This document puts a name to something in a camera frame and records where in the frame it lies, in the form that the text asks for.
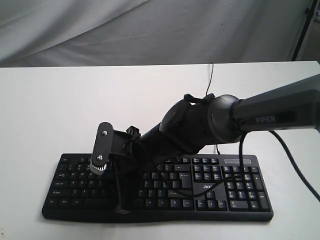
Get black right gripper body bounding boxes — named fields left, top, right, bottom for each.
left=107, top=126, right=175, bottom=199

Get dark grey Piper robot arm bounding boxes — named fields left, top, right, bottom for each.
left=109, top=75, right=320, bottom=222

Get black Acer keyboard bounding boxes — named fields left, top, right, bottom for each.
left=41, top=153, right=273, bottom=223

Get white backdrop sheet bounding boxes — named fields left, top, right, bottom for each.
left=0, top=0, right=312, bottom=67

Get thin black keyboard cable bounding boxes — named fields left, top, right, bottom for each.
left=205, top=61, right=222, bottom=156

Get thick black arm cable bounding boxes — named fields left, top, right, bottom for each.
left=159, top=128, right=320, bottom=201

